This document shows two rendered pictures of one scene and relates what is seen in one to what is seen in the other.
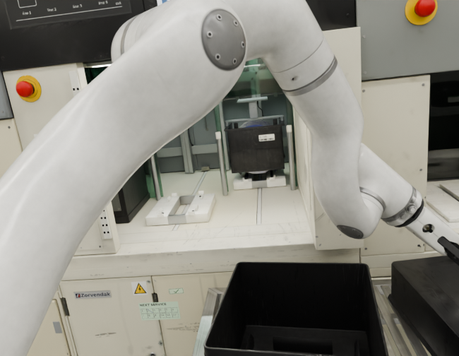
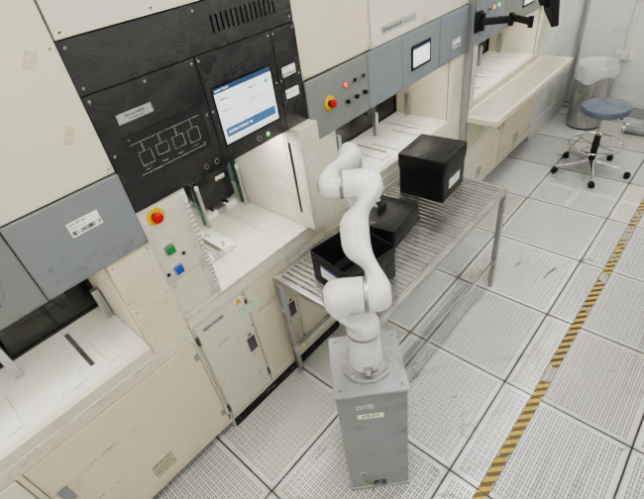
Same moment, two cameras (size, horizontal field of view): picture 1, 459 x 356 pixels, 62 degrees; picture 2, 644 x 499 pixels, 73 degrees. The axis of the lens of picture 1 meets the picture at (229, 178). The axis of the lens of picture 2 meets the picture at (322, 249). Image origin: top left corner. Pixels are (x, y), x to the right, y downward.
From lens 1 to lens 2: 1.43 m
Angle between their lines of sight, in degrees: 49
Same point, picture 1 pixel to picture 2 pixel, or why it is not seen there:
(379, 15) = (316, 110)
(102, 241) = (212, 287)
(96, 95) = (365, 209)
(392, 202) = not seen: hidden behind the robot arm
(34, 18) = (155, 169)
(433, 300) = (374, 225)
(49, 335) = (192, 366)
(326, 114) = not seen: hidden behind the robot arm
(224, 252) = (273, 254)
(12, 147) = (151, 260)
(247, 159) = (211, 196)
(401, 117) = (329, 152)
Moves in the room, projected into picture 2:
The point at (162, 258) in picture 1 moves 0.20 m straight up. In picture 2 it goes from (246, 276) to (235, 243)
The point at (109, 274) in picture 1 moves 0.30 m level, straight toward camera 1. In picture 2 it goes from (220, 304) to (283, 311)
